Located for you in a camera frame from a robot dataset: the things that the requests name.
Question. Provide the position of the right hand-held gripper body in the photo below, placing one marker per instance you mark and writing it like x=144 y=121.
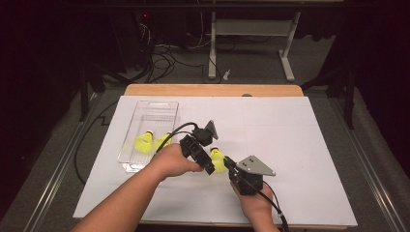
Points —
x=253 y=167

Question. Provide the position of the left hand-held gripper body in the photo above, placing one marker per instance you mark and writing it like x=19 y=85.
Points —
x=202 y=137

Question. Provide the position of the yellow shuttlecock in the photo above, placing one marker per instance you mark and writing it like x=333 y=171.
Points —
x=143 y=143
x=218 y=161
x=161 y=141

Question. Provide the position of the clear plastic tray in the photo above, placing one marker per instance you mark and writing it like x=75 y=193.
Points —
x=141 y=161

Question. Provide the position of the person's left hand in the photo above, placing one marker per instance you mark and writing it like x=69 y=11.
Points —
x=170 y=161

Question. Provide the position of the person's right hand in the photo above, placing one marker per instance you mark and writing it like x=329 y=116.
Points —
x=256 y=206

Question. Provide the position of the wooden table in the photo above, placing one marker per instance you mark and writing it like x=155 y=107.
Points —
x=209 y=90

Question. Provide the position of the white board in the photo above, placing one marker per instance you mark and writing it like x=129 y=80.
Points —
x=306 y=145

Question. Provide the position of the small white floor object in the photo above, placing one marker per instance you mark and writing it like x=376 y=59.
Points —
x=227 y=74

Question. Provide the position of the black metal stand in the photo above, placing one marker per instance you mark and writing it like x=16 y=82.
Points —
x=84 y=96
x=349 y=103

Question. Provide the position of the black equipment with red light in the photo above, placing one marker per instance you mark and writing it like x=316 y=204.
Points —
x=135 y=38

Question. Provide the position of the dark curtain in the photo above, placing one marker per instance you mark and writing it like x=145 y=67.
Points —
x=386 y=64
x=32 y=80

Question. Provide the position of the white metal table frame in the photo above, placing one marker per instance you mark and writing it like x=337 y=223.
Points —
x=251 y=27

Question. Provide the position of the metal floor rail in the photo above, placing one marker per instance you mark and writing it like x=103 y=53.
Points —
x=55 y=180
x=375 y=180

